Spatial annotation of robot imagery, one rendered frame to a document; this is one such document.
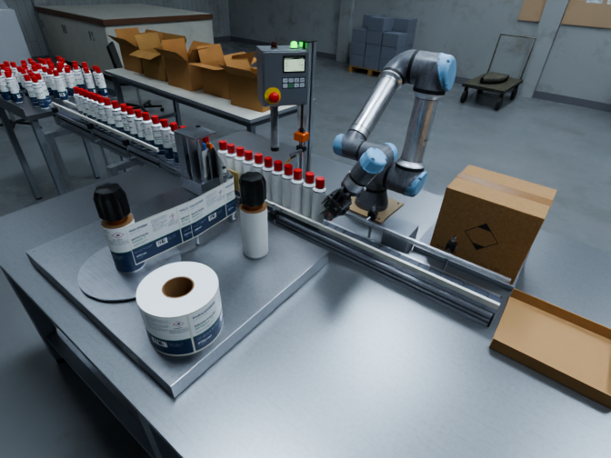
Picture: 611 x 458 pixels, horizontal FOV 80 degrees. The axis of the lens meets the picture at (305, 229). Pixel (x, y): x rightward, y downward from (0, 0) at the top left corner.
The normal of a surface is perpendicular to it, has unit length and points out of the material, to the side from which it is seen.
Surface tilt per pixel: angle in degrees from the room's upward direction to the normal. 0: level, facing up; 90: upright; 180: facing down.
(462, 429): 0
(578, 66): 90
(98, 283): 0
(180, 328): 90
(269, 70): 90
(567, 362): 0
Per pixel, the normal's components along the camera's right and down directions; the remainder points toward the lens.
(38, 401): 0.04, -0.82
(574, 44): -0.63, 0.43
